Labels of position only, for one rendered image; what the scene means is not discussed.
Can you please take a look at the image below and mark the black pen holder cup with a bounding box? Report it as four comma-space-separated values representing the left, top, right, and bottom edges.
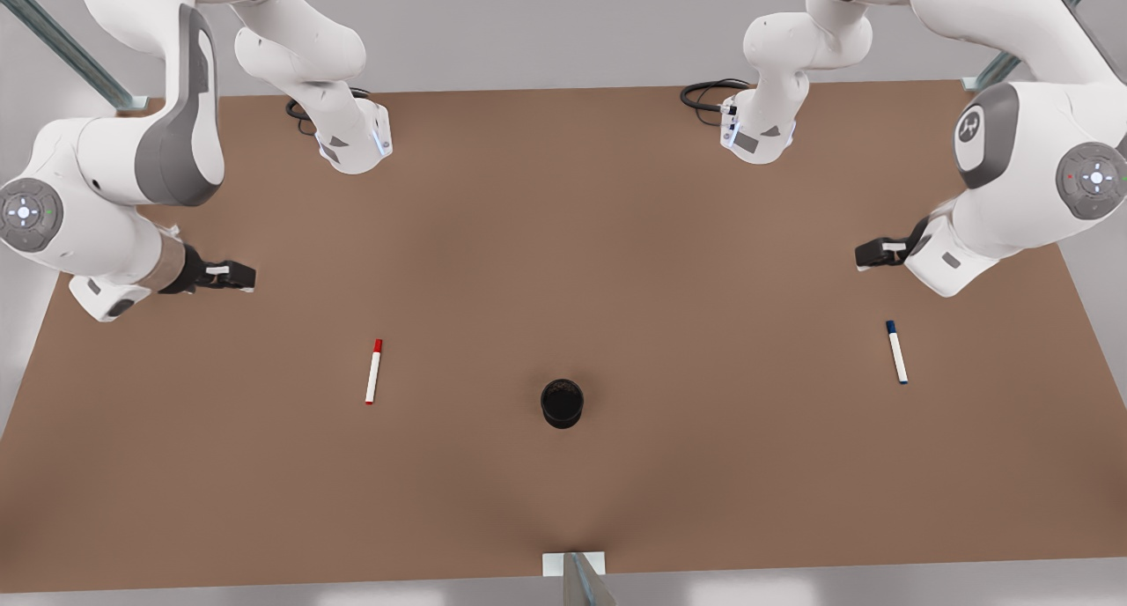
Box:
540, 378, 586, 430

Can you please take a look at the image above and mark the black cable loop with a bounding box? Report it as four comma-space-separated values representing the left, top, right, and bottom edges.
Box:
285, 87, 373, 137
680, 78, 752, 128

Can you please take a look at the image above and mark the blue-capped white marker pen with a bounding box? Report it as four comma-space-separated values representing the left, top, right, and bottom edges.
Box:
885, 320, 910, 385

